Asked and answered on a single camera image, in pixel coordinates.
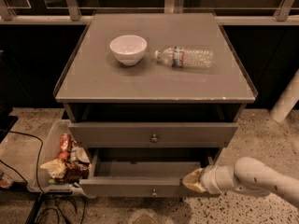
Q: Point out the brown snack bag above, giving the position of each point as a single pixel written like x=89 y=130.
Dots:
x=75 y=172

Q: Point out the metal window railing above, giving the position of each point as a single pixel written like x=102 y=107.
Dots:
x=226 y=12

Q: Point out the grey top drawer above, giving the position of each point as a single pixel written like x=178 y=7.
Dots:
x=153 y=134

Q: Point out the red white object on floor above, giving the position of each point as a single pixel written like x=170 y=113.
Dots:
x=5 y=181

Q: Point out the white ceramic bowl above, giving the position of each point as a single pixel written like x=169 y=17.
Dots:
x=128 y=49

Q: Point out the clear plastic storage bin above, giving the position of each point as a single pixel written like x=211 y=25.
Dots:
x=50 y=150

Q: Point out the grey drawer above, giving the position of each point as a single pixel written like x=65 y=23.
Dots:
x=144 y=172
x=153 y=134

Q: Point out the clear plastic water bottle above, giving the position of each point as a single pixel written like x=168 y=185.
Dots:
x=181 y=57

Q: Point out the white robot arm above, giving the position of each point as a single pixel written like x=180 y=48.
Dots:
x=264 y=155

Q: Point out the yellow snack bag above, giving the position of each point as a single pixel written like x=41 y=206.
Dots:
x=55 y=168

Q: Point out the grey wooden drawer cabinet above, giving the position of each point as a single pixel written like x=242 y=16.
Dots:
x=96 y=87

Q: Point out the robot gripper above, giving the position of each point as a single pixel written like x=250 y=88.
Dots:
x=207 y=179

